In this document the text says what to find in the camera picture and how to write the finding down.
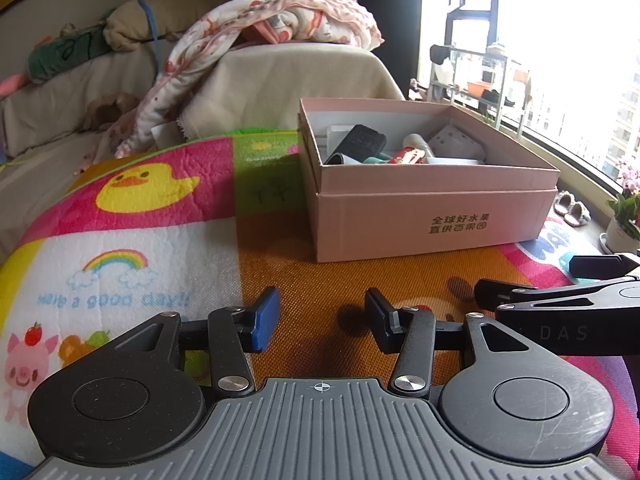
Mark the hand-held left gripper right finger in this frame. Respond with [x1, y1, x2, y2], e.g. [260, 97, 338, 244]
[364, 287, 532, 395]

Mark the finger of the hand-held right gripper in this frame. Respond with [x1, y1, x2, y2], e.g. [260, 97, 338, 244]
[569, 254, 640, 279]
[474, 275, 640, 312]

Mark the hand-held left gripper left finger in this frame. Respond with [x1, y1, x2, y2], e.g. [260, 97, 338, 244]
[114, 286, 282, 396]

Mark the pink cardboard box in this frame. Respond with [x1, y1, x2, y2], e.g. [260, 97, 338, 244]
[298, 98, 560, 264]

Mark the white box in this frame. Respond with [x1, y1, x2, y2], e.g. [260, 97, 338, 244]
[427, 124, 487, 161]

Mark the potted flowering plant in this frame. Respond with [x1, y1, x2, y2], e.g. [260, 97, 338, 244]
[599, 160, 640, 256]

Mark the colourful printed play mat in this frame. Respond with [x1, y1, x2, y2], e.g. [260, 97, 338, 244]
[0, 130, 640, 466]

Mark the black device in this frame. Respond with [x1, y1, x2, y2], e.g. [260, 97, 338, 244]
[324, 124, 388, 166]

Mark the white bottle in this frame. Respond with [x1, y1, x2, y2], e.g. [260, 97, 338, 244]
[402, 132, 436, 156]

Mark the metal rack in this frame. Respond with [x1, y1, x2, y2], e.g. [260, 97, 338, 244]
[427, 45, 532, 137]

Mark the beige covered sofa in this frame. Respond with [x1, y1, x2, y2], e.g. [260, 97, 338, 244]
[0, 42, 406, 261]

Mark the black and white object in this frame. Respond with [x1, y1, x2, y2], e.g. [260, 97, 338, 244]
[430, 45, 454, 81]

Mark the brown plush toy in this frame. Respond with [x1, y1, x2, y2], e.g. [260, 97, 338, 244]
[82, 92, 141, 134]

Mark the pink printed blanket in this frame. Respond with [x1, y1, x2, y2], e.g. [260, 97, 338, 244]
[77, 0, 385, 171]

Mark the dark curtain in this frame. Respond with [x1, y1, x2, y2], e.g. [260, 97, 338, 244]
[357, 0, 419, 102]

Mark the beige pillow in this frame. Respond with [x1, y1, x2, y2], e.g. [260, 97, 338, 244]
[102, 0, 221, 53]

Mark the green plush toy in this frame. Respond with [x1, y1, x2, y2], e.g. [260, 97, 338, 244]
[27, 30, 113, 84]

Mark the pink plush toy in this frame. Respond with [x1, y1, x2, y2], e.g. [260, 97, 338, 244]
[0, 74, 29, 99]

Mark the blue strap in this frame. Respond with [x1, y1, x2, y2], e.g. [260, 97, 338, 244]
[137, 0, 161, 86]

